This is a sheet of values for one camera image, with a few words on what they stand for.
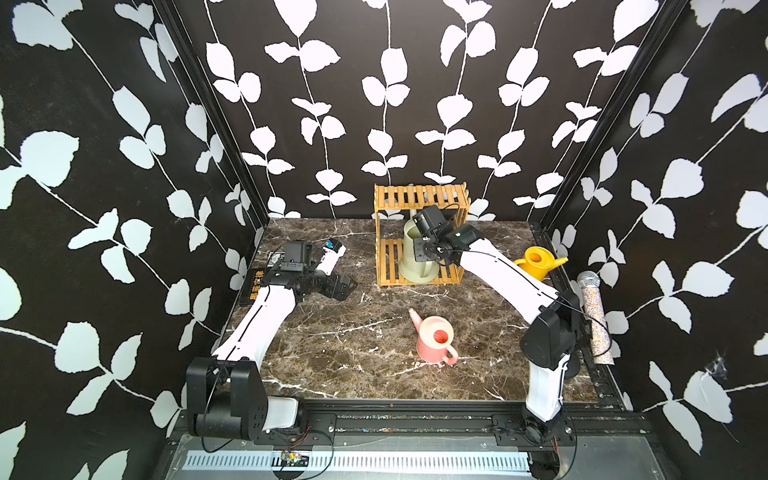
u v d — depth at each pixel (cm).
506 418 77
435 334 80
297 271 65
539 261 95
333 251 75
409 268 98
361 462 70
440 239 63
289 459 70
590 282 75
